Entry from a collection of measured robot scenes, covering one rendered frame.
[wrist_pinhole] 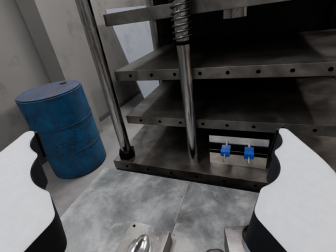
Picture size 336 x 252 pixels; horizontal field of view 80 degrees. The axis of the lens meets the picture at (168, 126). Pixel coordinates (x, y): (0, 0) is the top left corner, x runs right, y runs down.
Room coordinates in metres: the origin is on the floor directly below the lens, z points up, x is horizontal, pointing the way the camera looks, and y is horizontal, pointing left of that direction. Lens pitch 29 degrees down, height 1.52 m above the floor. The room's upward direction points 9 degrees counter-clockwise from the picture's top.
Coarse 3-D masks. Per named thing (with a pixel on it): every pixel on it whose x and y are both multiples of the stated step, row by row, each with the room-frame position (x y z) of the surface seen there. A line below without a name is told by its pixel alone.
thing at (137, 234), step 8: (136, 224) 0.47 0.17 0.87; (144, 224) 0.46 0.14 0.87; (128, 232) 0.44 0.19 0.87; (136, 232) 0.44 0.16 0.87; (144, 232) 0.43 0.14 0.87; (152, 232) 0.43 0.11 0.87; (160, 232) 0.42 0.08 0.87; (168, 232) 0.42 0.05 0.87; (128, 240) 0.41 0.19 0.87; (136, 240) 0.41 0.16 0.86; (144, 240) 0.41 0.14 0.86; (152, 240) 0.40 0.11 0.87; (160, 240) 0.40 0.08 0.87; (168, 240) 0.40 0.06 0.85; (120, 248) 0.39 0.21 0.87; (128, 248) 0.39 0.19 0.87; (136, 248) 0.39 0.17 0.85; (144, 248) 0.39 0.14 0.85; (152, 248) 0.37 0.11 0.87; (160, 248) 0.37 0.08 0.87; (168, 248) 0.39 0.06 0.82
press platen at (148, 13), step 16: (192, 0) 0.89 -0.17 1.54; (208, 0) 0.86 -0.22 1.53; (224, 0) 0.84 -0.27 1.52; (240, 0) 0.82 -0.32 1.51; (256, 0) 0.79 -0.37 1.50; (272, 0) 0.77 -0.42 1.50; (112, 16) 1.04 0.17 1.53; (128, 16) 1.01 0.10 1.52; (144, 16) 0.97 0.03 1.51; (160, 16) 0.95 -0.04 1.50
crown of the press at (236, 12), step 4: (232, 8) 1.05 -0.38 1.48; (236, 8) 1.04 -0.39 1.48; (240, 8) 1.04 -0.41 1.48; (244, 8) 1.04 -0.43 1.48; (224, 12) 1.08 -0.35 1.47; (228, 12) 1.06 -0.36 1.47; (232, 12) 1.04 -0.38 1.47; (236, 12) 1.04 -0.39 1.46; (240, 12) 1.04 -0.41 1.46; (244, 12) 1.04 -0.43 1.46; (224, 16) 1.08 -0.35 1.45; (228, 16) 1.06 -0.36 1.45; (232, 16) 1.04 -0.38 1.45; (236, 16) 1.04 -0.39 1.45; (240, 16) 1.04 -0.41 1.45
